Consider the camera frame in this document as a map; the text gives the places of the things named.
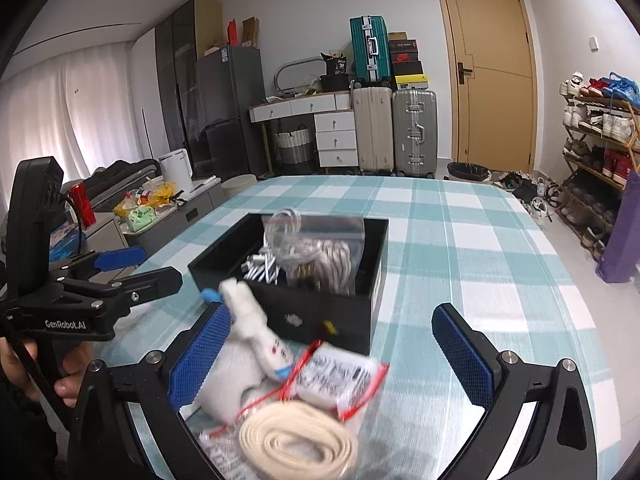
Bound red bottle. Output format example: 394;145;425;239
67;181;96;228

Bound white drawer desk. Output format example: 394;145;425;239
250;91;358;169

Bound bagged striped rope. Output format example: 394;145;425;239
264;213;367;297

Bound flat white plastic packet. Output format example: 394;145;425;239
198;427;257;480

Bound white plush toy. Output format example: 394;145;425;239
194;278;294;425

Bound white curtain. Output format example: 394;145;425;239
1;42;142;205

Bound stacked shoe boxes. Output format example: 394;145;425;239
388;32;428;90

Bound person's left hand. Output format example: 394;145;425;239
0;336;94;409

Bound woven laundry basket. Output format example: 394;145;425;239
274;128;314;169

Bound round grey stool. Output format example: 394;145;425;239
221;174;257;200

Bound teal plaid tablecloth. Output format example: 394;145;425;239
98;173;624;480

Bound dark refrigerator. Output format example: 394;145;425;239
196;46;268;180

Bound teal suitcase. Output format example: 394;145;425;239
349;15;393;87

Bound silver suitcase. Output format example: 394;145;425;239
392;89;437;179

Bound black wardrobe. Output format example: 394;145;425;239
154;0;224;177

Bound red-edged packet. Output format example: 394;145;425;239
279;340;388;422

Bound beige suitcase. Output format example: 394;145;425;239
352;87;395;172

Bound white air purifier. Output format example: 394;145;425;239
158;148;193;193

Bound black storage box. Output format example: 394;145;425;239
189;214;390;356

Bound shoe rack with shoes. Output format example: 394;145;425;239
558;72;639;261

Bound wooden door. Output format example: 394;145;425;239
439;0;538;172

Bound bagged cream rope coil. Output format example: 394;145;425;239
237;400;360;480

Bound grey side cabinet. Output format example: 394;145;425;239
82;178;226;258

